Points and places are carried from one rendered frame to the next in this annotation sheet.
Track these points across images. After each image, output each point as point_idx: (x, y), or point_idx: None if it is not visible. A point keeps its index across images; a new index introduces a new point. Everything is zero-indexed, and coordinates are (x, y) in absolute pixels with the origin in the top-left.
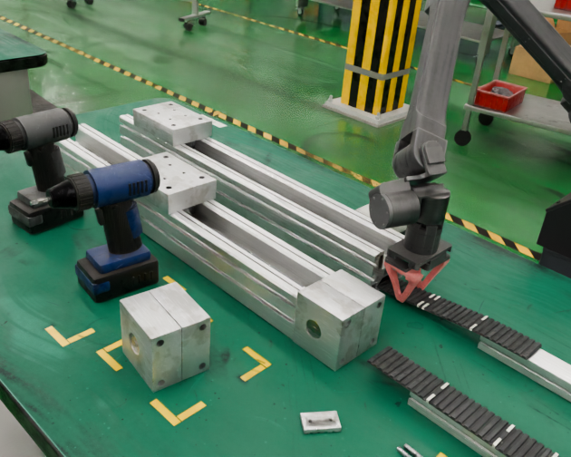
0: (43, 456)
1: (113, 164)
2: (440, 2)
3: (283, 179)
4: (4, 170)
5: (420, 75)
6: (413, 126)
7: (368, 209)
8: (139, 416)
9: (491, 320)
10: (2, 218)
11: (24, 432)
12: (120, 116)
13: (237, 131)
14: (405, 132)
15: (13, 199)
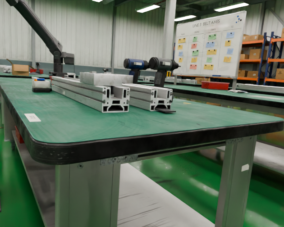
0: (160, 195)
1: (135, 59)
2: (25, 1)
3: (68, 79)
4: (193, 111)
5: (45, 27)
6: (57, 41)
7: (45, 81)
8: None
9: (50, 82)
10: (176, 103)
11: (170, 203)
12: (128, 88)
13: (25, 110)
14: (57, 43)
15: (171, 93)
